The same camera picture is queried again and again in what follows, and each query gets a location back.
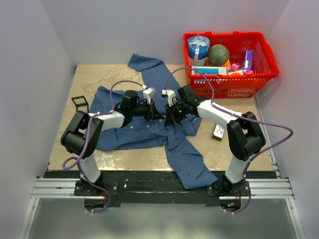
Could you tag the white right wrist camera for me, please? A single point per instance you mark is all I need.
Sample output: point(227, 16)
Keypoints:
point(170, 96)

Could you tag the red plastic basket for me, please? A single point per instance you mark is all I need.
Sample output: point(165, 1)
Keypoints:
point(264, 66)

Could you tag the purple snack package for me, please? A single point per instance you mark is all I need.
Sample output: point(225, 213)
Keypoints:
point(248, 62)

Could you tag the green round melon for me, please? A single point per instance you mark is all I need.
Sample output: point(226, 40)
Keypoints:
point(218, 55)

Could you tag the white chocolate bar box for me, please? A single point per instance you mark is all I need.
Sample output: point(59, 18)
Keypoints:
point(218, 133)

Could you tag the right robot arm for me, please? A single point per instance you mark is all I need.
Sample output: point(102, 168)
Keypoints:
point(245, 138)

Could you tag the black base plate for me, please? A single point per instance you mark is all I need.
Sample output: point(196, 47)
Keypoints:
point(147, 187)

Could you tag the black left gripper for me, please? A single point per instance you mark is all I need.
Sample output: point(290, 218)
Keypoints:
point(152, 113)

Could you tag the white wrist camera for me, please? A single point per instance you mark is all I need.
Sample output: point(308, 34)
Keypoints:
point(148, 93)
point(170, 96)

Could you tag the blue white razor box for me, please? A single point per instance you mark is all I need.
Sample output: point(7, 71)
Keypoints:
point(206, 70)

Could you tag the black wire frame stand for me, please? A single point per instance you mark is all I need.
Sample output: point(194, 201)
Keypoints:
point(81, 104)

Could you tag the blue plaid shirt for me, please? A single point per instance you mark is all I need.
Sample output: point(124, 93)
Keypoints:
point(185, 159)

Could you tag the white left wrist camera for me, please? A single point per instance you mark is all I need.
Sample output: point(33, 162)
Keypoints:
point(148, 93)

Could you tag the orange package in basket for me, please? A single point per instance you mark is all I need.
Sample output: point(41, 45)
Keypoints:
point(228, 65)

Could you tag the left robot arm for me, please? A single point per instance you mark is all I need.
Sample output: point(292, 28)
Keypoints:
point(83, 132)

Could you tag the blue white wrapped roll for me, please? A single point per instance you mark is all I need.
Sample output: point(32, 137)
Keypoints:
point(197, 50)

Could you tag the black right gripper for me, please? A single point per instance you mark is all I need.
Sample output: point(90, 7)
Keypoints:
point(171, 119)

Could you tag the aluminium frame rail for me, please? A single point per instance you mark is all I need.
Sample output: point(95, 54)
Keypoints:
point(259, 184)

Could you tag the pink small package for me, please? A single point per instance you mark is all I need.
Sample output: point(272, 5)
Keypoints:
point(236, 67)

